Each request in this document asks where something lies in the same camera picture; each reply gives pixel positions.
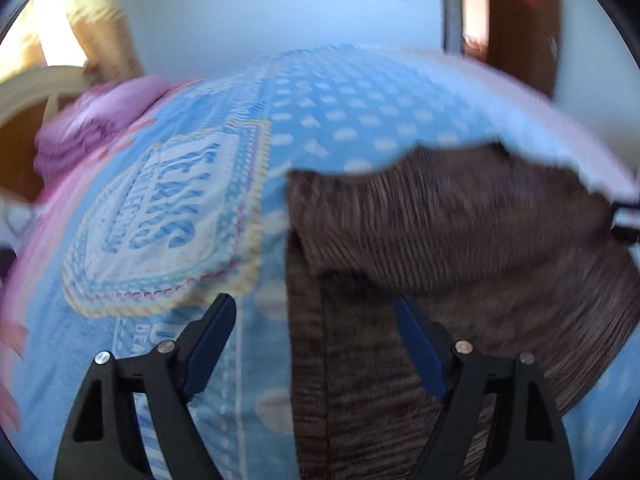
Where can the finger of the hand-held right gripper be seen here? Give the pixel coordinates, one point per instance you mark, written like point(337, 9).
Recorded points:
point(627, 225)

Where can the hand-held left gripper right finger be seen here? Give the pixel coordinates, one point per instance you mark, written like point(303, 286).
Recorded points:
point(420, 350)

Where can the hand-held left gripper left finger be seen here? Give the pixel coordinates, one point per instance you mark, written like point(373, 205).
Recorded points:
point(210, 345)

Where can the brown knit sweater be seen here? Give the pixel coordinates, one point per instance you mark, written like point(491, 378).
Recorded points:
point(450, 240)

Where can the printed blue pink bed sheet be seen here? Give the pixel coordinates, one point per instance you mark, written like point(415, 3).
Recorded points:
point(200, 210)

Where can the brown wooden door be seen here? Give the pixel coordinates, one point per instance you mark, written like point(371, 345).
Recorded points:
point(525, 35)

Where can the grey patterned pillow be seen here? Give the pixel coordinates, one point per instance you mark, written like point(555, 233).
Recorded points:
point(15, 220)

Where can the folded pink quilt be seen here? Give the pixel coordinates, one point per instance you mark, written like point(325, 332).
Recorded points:
point(95, 120)

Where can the cream and wood headboard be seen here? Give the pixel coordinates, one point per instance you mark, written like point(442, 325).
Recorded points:
point(30, 105)

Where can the yellow patterned curtain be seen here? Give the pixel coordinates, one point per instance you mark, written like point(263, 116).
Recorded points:
point(107, 42)
point(20, 55)

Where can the window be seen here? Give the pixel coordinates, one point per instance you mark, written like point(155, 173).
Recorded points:
point(57, 20)

